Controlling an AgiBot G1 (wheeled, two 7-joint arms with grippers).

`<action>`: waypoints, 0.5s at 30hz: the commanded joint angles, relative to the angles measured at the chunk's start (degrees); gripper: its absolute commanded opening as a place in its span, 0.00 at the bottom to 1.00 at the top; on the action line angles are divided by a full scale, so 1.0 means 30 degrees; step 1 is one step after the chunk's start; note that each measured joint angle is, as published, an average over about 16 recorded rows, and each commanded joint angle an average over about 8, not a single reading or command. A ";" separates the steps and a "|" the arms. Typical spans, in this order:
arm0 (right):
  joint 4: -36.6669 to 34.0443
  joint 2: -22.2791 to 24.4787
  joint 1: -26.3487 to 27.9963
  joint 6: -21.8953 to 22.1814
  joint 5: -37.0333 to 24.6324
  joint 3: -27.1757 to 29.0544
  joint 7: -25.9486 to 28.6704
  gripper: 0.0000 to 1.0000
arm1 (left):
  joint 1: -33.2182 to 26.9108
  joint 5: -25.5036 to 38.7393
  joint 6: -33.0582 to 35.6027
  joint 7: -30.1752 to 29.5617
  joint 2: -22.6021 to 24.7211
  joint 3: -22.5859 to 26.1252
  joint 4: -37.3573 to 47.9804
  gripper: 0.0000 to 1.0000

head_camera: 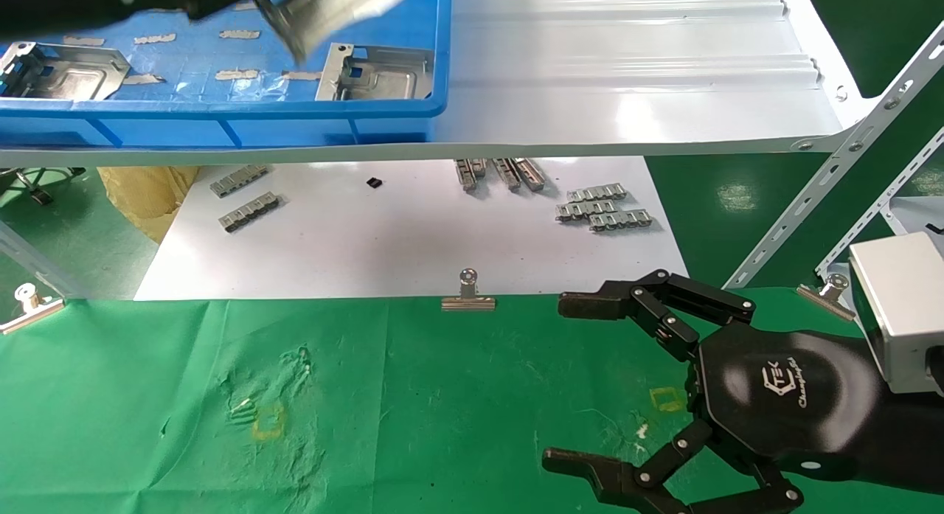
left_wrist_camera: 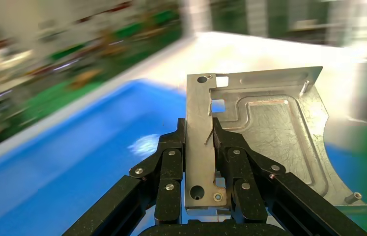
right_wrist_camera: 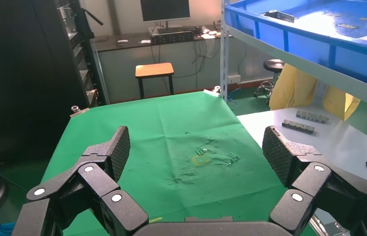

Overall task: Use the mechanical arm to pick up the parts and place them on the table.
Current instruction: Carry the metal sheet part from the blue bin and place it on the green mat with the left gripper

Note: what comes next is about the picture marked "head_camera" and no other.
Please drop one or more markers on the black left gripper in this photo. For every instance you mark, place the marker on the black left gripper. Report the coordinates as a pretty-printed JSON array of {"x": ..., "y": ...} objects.
[{"x": 140, "y": 1}]

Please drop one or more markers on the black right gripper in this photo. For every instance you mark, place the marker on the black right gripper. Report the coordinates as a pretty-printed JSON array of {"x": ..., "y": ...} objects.
[{"x": 789, "y": 396}]

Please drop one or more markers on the stamped metal bracket part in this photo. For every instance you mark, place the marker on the stamped metal bracket part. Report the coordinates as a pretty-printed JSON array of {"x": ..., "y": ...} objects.
[
  {"x": 383, "y": 75},
  {"x": 339, "y": 9},
  {"x": 70, "y": 75}
]

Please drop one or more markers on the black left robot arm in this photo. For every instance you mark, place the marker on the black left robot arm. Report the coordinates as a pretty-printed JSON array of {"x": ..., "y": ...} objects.
[{"x": 37, "y": 5}]

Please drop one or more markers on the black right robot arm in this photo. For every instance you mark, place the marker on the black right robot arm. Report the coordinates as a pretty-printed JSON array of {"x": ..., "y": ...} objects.
[{"x": 914, "y": 440}]

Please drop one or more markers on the grey tape strip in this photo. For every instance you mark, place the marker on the grey tape strip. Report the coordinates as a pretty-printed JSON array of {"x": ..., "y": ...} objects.
[
  {"x": 301, "y": 76},
  {"x": 83, "y": 41},
  {"x": 240, "y": 34},
  {"x": 144, "y": 79},
  {"x": 237, "y": 74},
  {"x": 155, "y": 38}
]

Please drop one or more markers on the blue plastic bin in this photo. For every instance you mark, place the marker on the blue plastic bin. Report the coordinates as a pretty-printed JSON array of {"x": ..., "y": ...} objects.
[{"x": 184, "y": 123}]

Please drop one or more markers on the silver binder clip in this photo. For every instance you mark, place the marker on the silver binder clip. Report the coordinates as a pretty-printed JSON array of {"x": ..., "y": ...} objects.
[
  {"x": 29, "y": 313},
  {"x": 469, "y": 301},
  {"x": 826, "y": 296}
]

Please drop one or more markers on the small metal clip strip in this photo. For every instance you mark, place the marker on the small metal clip strip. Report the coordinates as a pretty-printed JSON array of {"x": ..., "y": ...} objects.
[
  {"x": 249, "y": 212},
  {"x": 507, "y": 173},
  {"x": 465, "y": 175},
  {"x": 530, "y": 173},
  {"x": 596, "y": 193},
  {"x": 238, "y": 181},
  {"x": 619, "y": 220},
  {"x": 586, "y": 209},
  {"x": 480, "y": 167}
]

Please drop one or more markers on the yellow plastic bag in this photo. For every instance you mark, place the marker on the yellow plastic bag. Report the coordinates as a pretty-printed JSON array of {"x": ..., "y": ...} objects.
[{"x": 147, "y": 197}]

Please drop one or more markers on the green table cloth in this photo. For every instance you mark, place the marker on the green table cloth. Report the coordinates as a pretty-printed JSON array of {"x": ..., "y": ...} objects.
[{"x": 369, "y": 411}]

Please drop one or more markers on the white board sheet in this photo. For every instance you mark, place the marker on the white board sheet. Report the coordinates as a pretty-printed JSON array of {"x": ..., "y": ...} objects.
[{"x": 405, "y": 241}]

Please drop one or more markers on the black chair base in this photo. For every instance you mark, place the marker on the black chair base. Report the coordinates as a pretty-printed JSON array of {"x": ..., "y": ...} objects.
[{"x": 33, "y": 183}]

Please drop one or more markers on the white sheet metal shelf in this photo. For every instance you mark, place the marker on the white sheet metal shelf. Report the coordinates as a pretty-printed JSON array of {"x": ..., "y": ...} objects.
[{"x": 627, "y": 71}]

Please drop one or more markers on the white perforated angle bar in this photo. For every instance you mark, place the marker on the white perforated angle bar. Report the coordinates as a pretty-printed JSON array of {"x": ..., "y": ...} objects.
[
  {"x": 833, "y": 167},
  {"x": 877, "y": 208}
]

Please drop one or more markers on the white side panel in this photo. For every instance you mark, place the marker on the white side panel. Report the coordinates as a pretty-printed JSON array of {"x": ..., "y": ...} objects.
[{"x": 911, "y": 212}]

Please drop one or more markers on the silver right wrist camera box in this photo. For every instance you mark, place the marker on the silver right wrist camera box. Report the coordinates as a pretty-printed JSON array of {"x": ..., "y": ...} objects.
[{"x": 900, "y": 300}]

